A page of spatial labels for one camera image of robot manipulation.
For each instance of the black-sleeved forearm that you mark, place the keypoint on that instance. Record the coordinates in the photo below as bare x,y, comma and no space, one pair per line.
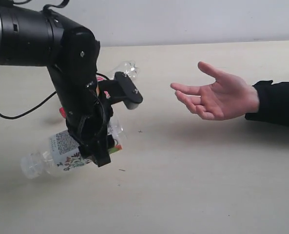
273,103

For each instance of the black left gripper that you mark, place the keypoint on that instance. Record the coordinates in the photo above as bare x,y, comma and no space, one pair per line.
73,74

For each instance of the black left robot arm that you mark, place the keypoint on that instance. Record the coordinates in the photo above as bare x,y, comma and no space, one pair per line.
27,37

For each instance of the clear red-label cola bottle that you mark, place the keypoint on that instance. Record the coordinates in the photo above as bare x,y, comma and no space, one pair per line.
128,67

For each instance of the person's open hand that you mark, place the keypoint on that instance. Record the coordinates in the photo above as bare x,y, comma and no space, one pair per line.
227,98

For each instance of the clear bottle white text label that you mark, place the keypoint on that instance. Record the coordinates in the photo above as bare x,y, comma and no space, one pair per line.
57,155

